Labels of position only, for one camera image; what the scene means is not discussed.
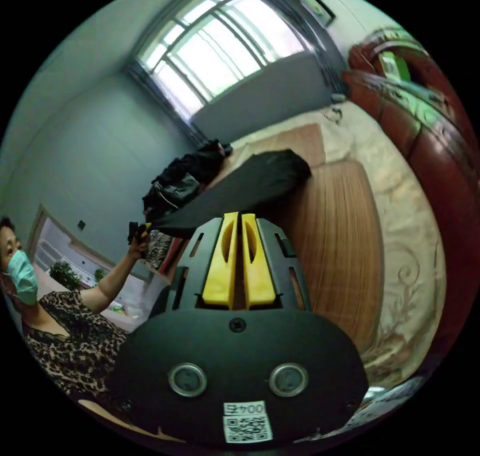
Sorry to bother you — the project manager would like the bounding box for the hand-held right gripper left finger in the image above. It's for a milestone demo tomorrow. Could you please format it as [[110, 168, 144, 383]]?
[[202, 212, 239, 310]]

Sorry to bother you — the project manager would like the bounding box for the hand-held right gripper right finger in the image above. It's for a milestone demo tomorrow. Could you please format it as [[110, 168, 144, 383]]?
[[241, 213, 277, 310]]

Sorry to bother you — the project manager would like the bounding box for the black t-shirt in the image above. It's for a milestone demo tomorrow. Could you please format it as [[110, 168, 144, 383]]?
[[148, 149, 313, 240]]

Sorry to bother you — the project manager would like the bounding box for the person's right forearm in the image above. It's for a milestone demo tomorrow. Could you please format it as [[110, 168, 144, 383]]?
[[76, 399, 187, 444]]

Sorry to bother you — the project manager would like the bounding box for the person's left forearm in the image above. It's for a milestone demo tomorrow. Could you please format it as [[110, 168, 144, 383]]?
[[79, 253, 143, 313]]

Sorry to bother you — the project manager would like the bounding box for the person's left hand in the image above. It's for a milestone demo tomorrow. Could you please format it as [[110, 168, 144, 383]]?
[[127, 235, 150, 261]]

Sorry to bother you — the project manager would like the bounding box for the pile of clothes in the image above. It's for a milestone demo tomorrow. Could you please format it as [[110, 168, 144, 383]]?
[[141, 139, 234, 270]]

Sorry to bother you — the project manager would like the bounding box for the green potted plant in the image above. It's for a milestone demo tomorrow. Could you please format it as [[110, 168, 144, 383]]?
[[49, 260, 83, 291]]

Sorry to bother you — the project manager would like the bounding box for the bed with woven mat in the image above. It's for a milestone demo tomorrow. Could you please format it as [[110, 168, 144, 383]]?
[[157, 25, 480, 391]]

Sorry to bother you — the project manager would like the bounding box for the person's body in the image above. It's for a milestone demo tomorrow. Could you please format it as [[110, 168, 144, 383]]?
[[0, 216, 129, 401]]

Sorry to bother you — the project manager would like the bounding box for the window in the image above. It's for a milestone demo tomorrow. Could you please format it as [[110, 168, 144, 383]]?
[[125, 0, 340, 144]]

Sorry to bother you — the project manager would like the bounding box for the framed wall picture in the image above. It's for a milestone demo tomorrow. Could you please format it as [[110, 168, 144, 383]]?
[[302, 0, 336, 26]]

